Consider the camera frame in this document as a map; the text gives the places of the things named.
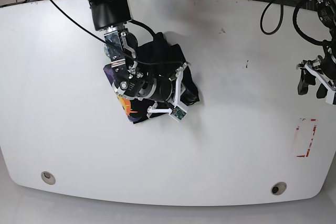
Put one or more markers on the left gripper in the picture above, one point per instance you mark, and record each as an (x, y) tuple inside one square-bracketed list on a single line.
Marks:
[(310, 71)]

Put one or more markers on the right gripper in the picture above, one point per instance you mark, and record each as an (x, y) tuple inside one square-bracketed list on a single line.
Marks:
[(169, 92)]

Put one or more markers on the black graphic t-shirt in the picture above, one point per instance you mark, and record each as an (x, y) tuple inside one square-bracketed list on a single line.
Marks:
[(132, 67)]

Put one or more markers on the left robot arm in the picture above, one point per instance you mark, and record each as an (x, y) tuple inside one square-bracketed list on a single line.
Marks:
[(323, 67)]

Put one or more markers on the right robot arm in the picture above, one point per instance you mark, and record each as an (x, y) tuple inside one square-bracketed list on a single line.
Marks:
[(114, 15)]

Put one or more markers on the red tape rectangle marking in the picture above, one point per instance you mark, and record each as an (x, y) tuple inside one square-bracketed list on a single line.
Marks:
[(304, 136)]

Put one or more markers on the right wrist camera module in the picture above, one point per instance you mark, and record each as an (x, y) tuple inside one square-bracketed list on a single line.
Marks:
[(179, 112)]

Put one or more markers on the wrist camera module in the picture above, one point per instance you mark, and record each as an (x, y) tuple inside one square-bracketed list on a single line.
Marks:
[(330, 97), (179, 112)]

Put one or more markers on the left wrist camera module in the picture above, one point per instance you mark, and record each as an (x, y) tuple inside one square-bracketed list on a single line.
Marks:
[(330, 97)]

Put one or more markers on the right table cable grommet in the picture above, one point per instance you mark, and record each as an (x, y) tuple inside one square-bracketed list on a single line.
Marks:
[(278, 188)]

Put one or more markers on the table cable grommet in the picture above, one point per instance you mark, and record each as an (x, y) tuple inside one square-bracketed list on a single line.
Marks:
[(278, 188), (48, 178)]

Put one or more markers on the left table cable grommet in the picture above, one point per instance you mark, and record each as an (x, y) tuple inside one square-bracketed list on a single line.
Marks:
[(48, 178)]

